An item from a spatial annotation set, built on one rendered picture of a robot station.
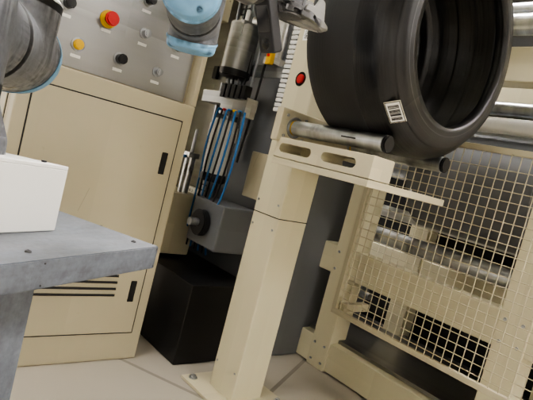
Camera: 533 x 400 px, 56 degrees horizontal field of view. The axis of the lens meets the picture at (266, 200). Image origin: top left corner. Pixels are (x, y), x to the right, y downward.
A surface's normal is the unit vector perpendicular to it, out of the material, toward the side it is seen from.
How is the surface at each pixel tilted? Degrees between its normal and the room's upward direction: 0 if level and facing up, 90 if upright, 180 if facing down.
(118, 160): 90
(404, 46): 94
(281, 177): 90
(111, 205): 90
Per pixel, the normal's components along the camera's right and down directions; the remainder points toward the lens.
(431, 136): 0.56, 0.39
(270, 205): -0.73, -0.14
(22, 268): 0.90, 0.26
